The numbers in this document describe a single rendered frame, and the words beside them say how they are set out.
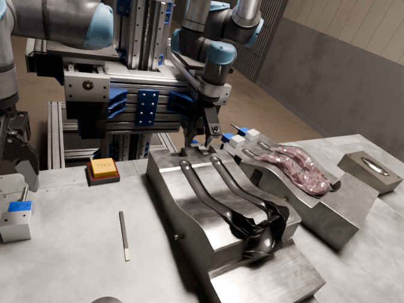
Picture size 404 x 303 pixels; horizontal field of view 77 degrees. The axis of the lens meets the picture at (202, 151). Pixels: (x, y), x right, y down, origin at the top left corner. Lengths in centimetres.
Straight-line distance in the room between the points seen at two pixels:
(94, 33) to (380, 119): 316
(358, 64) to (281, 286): 318
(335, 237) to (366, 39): 299
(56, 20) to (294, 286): 69
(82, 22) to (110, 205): 44
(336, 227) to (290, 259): 21
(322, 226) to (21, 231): 77
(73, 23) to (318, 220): 78
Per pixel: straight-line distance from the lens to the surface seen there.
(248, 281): 61
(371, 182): 126
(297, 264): 70
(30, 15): 53
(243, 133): 107
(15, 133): 52
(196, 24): 88
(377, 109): 342
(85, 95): 95
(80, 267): 64
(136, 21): 114
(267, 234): 68
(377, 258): 98
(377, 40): 357
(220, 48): 76
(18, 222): 66
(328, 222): 85
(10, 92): 49
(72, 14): 53
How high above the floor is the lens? 135
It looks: 34 degrees down
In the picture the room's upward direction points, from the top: 17 degrees clockwise
